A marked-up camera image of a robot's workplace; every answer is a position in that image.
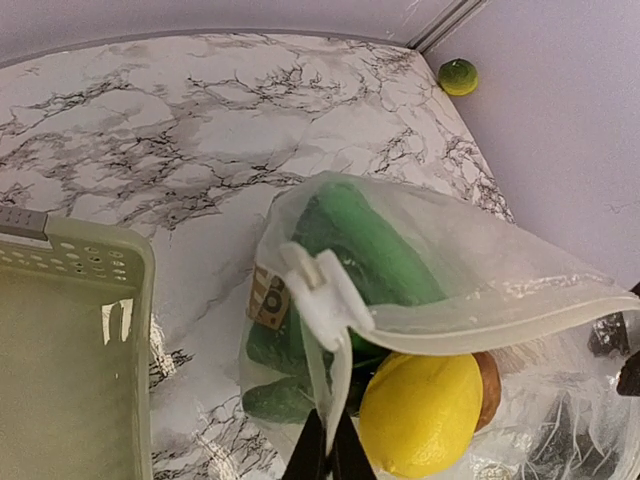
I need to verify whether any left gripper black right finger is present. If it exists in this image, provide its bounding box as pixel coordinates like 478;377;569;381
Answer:
332;411;377;480

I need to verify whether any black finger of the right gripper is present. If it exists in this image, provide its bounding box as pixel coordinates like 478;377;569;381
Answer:
588;312;639;397

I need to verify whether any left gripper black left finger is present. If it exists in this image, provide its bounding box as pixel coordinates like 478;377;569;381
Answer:
282;409;327;480

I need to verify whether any yellow lemon toy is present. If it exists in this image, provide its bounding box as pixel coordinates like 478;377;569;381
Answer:
359;353;483;479

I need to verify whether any brown red potato toy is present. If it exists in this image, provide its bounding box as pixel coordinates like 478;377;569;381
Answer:
473;352;502;432

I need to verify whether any clear zip top bag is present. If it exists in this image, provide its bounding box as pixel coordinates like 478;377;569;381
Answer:
240;172;639;479

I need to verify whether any green white bok choy toy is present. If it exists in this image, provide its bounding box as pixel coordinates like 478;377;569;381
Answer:
242;181;445;424

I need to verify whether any green bell pepper toy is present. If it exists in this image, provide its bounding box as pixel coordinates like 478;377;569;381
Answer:
438;58;479;96

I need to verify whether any pale green perforated basket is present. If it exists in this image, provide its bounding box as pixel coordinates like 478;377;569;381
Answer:
1;207;155;479

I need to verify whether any right aluminium frame post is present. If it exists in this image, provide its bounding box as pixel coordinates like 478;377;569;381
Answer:
405;0;489;54

